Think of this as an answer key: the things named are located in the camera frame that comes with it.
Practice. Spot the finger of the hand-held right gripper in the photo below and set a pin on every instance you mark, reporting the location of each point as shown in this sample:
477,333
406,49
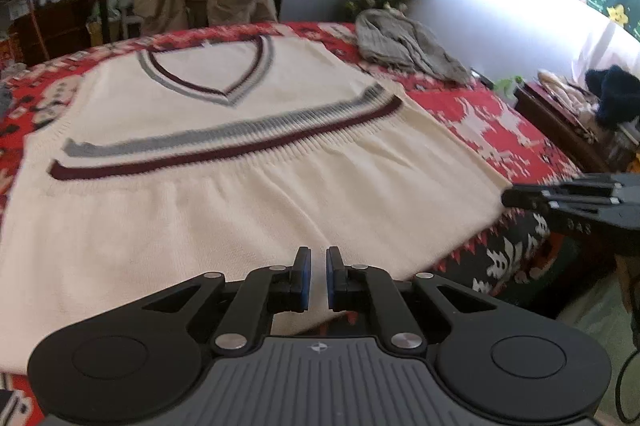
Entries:
530,196
575,216

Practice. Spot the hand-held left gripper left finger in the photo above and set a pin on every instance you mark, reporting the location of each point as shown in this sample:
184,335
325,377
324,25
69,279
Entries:
305,278

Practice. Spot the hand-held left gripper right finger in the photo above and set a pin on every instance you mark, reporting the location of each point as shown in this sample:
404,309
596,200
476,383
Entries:
330,280

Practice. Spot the white knit sweater vest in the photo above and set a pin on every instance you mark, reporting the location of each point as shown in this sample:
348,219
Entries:
200,206

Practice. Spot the dark wooden side table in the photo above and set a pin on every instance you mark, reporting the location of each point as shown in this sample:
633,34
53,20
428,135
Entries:
560,131

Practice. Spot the red patterned blanket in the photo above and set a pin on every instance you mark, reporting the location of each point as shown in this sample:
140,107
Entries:
470,126

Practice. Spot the pale pink cloth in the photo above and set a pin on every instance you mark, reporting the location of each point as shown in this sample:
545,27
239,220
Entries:
565,91

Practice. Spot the dark blue fuzzy cloth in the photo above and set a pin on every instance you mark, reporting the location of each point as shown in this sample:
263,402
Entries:
612,96

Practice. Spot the small green plant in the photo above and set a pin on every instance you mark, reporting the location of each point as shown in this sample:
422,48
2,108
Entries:
507,84

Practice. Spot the grey crumpled cloth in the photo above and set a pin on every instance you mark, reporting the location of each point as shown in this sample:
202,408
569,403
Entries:
400,36

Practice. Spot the yellow bag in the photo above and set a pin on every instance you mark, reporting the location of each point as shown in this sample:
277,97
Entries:
94,34

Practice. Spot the dark wooden drawer cabinet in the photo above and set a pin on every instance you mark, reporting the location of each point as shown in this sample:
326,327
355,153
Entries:
55,26

